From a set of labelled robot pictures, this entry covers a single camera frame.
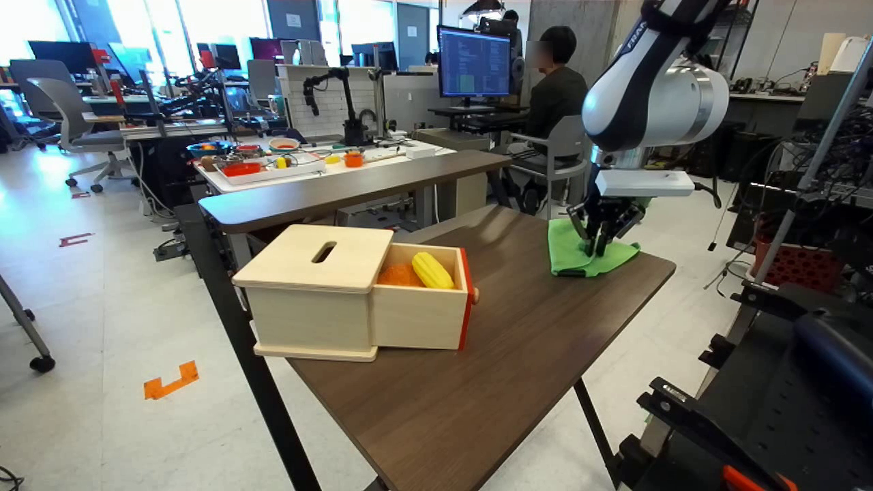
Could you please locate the yellow toy corn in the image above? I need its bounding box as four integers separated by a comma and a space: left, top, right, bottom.
411, 252, 456, 290

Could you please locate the red crate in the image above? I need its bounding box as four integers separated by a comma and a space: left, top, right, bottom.
749, 237, 846, 295

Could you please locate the wooden box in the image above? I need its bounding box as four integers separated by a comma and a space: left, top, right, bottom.
232, 224, 480, 363

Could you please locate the white tray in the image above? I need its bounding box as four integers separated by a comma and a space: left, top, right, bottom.
216, 152, 327, 187

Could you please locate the monitor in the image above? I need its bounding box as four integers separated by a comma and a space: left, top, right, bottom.
436, 25, 513, 100

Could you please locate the orange ball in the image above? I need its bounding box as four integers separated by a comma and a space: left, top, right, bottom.
377, 263, 425, 288

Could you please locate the orange clamp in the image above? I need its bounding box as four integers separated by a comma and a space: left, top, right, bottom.
722, 465, 800, 491

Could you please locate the person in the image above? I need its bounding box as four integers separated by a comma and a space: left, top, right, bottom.
524, 26, 590, 213

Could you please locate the grey office chair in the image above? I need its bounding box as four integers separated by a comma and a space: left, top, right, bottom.
26, 76, 135, 194
507, 114, 590, 220

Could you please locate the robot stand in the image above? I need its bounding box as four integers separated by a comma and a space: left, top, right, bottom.
616, 282, 873, 491

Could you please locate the white table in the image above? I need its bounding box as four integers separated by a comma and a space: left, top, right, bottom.
192, 134, 456, 226

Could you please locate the green cloth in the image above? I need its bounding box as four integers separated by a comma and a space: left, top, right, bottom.
548, 218, 641, 278

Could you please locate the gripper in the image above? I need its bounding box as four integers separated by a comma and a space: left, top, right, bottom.
567, 196, 647, 258

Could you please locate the blue bowl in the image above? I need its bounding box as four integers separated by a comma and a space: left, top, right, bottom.
187, 140, 235, 160

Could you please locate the wooden drawer with red front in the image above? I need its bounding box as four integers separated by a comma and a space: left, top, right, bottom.
372, 243, 480, 353

